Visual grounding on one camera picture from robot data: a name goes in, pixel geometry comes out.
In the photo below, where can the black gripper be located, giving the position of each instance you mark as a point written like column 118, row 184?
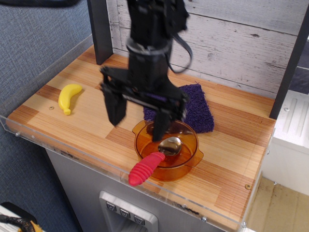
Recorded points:
column 144, row 82

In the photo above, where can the red handled metal spoon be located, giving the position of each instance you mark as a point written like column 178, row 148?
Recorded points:
column 145, row 168

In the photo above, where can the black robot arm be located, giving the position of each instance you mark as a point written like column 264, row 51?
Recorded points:
column 155, row 24

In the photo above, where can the orange transparent pot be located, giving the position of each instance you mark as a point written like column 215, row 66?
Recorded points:
column 168, row 159

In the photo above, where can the purple folded towel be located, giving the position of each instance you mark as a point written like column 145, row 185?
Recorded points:
column 198, row 114

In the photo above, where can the yellow toy banana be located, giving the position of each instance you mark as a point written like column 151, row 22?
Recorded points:
column 66, row 95

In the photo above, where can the grey cabinet front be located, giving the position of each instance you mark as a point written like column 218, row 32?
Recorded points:
column 82, row 185

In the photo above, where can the silver dispenser panel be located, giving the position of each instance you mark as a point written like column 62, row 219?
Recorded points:
column 122, row 216

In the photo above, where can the clear acrylic table guard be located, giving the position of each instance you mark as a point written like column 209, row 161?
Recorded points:
column 214, row 190

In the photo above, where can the yellow tape piece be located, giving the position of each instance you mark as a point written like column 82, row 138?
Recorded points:
column 36, row 227

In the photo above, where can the white ridged side appliance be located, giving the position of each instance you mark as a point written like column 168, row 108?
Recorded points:
column 287, row 157

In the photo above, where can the left dark vertical post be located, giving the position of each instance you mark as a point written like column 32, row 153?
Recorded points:
column 100, row 27

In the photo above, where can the dark vertical post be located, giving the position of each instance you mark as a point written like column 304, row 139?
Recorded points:
column 100, row 27
column 291, row 67

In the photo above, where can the right dark vertical post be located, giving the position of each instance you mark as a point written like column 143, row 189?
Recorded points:
column 291, row 67

